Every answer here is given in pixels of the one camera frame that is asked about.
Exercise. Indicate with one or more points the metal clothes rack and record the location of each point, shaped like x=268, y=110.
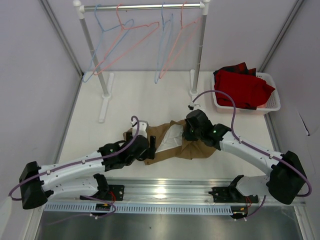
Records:
x=107, y=84

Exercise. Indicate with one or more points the white plastic basket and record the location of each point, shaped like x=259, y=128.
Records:
x=273, y=103

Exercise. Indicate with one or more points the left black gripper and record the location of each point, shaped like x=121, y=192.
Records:
x=150, y=152

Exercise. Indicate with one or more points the blue wire hanger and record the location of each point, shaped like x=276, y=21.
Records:
x=100, y=45
x=164, y=43

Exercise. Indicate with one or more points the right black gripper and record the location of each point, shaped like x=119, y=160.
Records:
x=186, y=134

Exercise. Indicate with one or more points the tan brown skirt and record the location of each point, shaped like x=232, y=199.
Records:
x=171, y=144

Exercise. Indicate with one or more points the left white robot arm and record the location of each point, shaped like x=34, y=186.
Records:
x=107, y=158

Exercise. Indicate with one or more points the aluminium mounting rail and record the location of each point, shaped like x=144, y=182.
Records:
x=168, y=191

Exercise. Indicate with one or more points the white slotted cable duct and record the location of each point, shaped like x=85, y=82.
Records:
x=137, y=208

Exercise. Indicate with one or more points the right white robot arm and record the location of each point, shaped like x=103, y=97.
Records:
x=283, y=175

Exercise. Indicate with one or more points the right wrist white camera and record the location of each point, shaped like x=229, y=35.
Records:
x=191, y=106

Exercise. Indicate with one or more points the red folded garment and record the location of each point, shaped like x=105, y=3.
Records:
x=246, y=89

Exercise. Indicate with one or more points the right blue wire hanger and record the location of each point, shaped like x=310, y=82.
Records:
x=164, y=43

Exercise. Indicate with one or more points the pink wire hanger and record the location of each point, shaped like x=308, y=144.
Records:
x=181, y=39
x=153, y=26

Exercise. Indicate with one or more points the leftmost blue wire hanger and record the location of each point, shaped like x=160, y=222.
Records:
x=100, y=45

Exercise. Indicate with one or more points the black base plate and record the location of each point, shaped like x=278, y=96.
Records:
x=225, y=195
x=114, y=192

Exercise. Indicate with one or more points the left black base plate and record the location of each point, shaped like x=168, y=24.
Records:
x=114, y=192

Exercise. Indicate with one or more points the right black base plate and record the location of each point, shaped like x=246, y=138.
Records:
x=225, y=195

